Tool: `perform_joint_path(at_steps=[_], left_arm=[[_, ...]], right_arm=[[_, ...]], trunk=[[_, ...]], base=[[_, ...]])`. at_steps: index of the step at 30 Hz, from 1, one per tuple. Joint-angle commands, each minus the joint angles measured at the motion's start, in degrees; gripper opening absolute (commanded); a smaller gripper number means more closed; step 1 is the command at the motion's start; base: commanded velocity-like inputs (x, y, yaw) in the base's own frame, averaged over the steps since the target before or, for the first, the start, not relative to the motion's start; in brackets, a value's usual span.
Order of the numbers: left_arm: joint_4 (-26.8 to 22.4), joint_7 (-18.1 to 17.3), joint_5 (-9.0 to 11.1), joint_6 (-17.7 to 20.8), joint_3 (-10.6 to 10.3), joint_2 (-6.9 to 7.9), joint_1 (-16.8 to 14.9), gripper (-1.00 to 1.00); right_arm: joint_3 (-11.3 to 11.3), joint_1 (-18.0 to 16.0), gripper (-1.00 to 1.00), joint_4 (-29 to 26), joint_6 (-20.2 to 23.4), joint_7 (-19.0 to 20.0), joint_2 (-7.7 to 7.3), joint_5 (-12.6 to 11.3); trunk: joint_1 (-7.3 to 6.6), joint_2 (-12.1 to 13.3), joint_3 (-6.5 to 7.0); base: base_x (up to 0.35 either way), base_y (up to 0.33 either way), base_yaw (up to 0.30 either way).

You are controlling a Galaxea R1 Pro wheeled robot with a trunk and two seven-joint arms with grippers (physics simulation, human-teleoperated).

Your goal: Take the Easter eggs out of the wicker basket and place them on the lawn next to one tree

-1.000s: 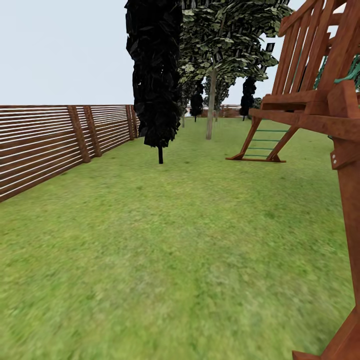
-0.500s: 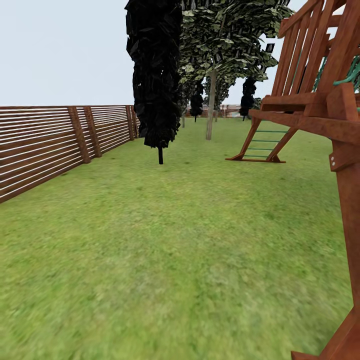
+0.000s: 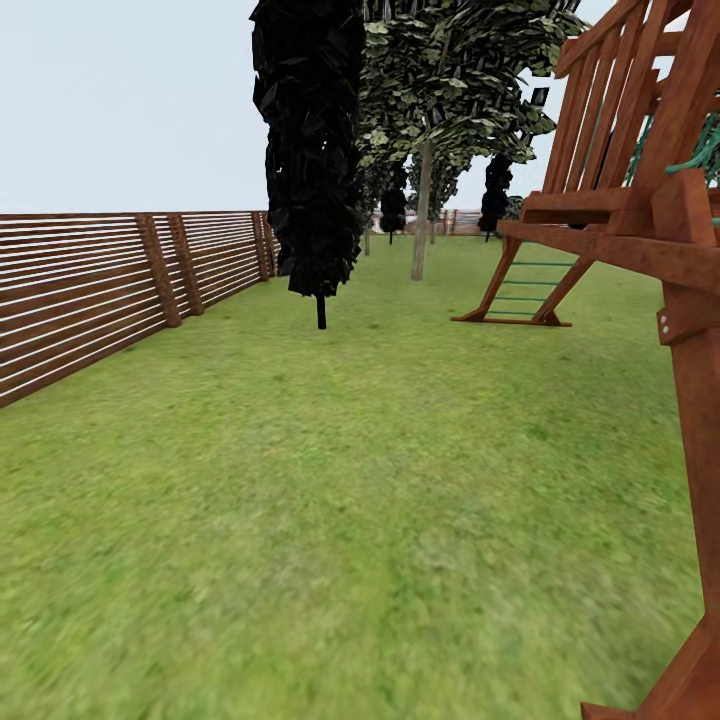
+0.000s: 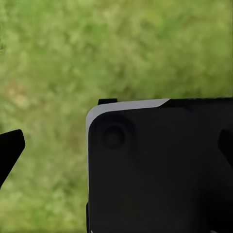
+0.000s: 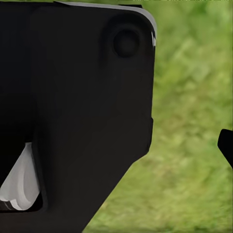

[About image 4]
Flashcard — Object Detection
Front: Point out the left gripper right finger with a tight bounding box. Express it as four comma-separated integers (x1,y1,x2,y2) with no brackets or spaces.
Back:
217,129,233,168

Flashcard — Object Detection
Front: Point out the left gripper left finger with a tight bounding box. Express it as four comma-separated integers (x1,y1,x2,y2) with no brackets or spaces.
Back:
0,129,25,187

